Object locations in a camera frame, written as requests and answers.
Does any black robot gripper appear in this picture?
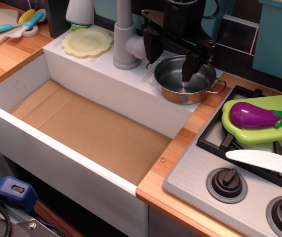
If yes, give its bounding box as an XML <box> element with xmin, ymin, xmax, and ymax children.
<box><xmin>141</xmin><ymin>0</ymin><xmax>216</xmax><ymax>82</ymax></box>

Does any small stainless steel pot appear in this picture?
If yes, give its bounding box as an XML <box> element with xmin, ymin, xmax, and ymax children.
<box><xmin>146</xmin><ymin>55</ymin><xmax>227</xmax><ymax>105</ymax></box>

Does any white toy sink basin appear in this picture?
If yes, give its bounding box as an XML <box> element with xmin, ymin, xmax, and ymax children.
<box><xmin>0</xmin><ymin>35</ymin><xmax>198</xmax><ymax>237</ymax></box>

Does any grey toy faucet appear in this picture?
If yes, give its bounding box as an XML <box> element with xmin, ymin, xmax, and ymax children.
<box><xmin>113</xmin><ymin>0</ymin><xmax>146</xmax><ymax>70</ymax></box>

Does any pale yellow scalloped plate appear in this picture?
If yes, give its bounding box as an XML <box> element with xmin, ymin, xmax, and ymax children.
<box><xmin>62</xmin><ymin>28</ymin><xmax>113</xmax><ymax>58</ymax></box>

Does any purple toy eggplant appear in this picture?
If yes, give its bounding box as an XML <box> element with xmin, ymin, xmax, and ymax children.
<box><xmin>229</xmin><ymin>102</ymin><xmax>282</xmax><ymax>129</ymax></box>

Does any white and green soap dispenser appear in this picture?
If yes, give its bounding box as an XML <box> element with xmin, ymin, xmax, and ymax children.
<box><xmin>66</xmin><ymin>0</ymin><xmax>95</xmax><ymax>31</ymax></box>

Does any teal storage box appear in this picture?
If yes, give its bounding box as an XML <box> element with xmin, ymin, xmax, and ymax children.
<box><xmin>252</xmin><ymin>0</ymin><xmax>282</xmax><ymax>79</ymax></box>

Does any green plastic cutting board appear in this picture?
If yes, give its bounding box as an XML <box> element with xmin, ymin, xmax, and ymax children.
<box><xmin>221</xmin><ymin>95</ymin><xmax>282</xmax><ymax>145</ymax></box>

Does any black stove knob left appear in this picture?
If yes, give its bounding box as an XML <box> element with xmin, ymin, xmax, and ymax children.
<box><xmin>206</xmin><ymin>168</ymin><xmax>248</xmax><ymax>204</ymax></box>

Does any yellow toy corn cob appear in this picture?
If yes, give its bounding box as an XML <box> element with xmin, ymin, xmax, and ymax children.
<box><xmin>18</xmin><ymin>9</ymin><xmax>36</xmax><ymax>23</ymax></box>

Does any black stove grate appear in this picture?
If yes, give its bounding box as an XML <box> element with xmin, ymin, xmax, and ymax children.
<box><xmin>196</xmin><ymin>85</ymin><xmax>282</xmax><ymax>196</ymax></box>

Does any grey toy stove top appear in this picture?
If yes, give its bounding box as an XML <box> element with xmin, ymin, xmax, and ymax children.
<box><xmin>163</xmin><ymin>90</ymin><xmax>282</xmax><ymax>237</ymax></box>

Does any blue clamp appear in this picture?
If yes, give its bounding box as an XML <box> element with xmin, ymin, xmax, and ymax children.
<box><xmin>0</xmin><ymin>176</ymin><xmax>38</xmax><ymax>211</ymax></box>

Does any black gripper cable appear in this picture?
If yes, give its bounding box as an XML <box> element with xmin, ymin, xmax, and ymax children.
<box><xmin>202</xmin><ymin>0</ymin><xmax>220</xmax><ymax>20</ymax></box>

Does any teal handled white spatula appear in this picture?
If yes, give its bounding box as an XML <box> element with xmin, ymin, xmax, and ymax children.
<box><xmin>6</xmin><ymin>9</ymin><xmax>46</xmax><ymax>38</ymax></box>

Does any white toy knife yellow handle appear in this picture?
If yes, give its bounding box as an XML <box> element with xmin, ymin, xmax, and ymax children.
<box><xmin>225</xmin><ymin>150</ymin><xmax>282</xmax><ymax>173</ymax></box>

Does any teal handled toy spoon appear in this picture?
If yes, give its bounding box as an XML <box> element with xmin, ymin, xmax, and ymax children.
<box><xmin>0</xmin><ymin>8</ymin><xmax>47</xmax><ymax>34</ymax></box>

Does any metal bracket with screw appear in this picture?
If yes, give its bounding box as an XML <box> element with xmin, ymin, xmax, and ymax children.
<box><xmin>0</xmin><ymin>219</ymin><xmax>65</xmax><ymax>237</ymax></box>

